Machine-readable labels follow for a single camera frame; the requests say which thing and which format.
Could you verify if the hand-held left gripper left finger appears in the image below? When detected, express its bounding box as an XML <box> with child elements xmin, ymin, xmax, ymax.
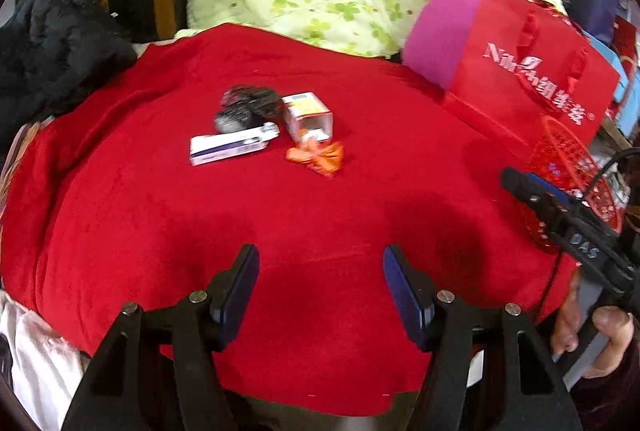
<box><xmin>62</xmin><ymin>243</ymin><xmax>262</xmax><ymax>431</ymax></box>

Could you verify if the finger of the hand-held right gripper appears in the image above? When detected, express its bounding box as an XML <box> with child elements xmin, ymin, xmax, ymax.
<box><xmin>501</xmin><ymin>167</ymin><xmax>571</xmax><ymax>237</ymax></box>
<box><xmin>525</xmin><ymin>173</ymin><xmax>576</xmax><ymax>210</ymax></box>

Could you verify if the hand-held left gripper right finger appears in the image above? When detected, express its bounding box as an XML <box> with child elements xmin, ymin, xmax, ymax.
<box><xmin>382</xmin><ymin>244</ymin><xmax>583</xmax><ymax>431</ymax></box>

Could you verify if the red plastic mesh basket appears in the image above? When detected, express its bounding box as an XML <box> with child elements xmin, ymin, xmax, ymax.
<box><xmin>517</xmin><ymin>115</ymin><xmax>623</xmax><ymax>256</ymax></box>

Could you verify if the long white box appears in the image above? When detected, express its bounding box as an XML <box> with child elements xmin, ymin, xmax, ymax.
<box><xmin>189</xmin><ymin>122</ymin><xmax>280</xmax><ymax>167</ymax></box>

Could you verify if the orange wrapper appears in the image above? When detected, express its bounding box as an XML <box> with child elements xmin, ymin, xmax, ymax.
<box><xmin>285</xmin><ymin>138</ymin><xmax>346</xmax><ymax>176</ymax></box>

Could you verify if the black plastic bag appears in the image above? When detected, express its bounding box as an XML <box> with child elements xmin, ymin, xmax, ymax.
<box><xmin>214</xmin><ymin>85</ymin><xmax>283</xmax><ymax>134</ymax></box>

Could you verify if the white orange carton box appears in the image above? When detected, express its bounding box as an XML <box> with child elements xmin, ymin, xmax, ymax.
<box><xmin>281</xmin><ymin>92</ymin><xmax>334</xmax><ymax>144</ymax></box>

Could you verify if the person's right forearm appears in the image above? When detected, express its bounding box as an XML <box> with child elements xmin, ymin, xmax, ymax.
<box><xmin>570</xmin><ymin>356</ymin><xmax>640</xmax><ymax>431</ymax></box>

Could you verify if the person's right hand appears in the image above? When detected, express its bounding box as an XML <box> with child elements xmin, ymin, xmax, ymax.
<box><xmin>550</xmin><ymin>268</ymin><xmax>635</xmax><ymax>379</ymax></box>

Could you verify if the red fleece blanket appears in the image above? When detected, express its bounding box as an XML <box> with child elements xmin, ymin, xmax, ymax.
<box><xmin>0</xmin><ymin>23</ymin><xmax>581</xmax><ymax>417</ymax></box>

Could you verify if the red paper gift bag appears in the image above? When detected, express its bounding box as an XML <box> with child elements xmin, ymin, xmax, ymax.
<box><xmin>401</xmin><ymin>0</ymin><xmax>621</xmax><ymax>149</ymax></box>

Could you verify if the white cloth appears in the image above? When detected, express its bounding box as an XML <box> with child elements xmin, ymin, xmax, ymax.
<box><xmin>0</xmin><ymin>291</ymin><xmax>86</xmax><ymax>431</ymax></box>

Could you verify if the black puffer jacket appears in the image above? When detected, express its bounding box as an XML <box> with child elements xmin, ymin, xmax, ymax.
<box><xmin>0</xmin><ymin>0</ymin><xmax>138</xmax><ymax>152</ymax></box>

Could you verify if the black cable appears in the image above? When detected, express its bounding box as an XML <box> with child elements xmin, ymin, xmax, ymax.
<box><xmin>590</xmin><ymin>150</ymin><xmax>640</xmax><ymax>192</ymax></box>

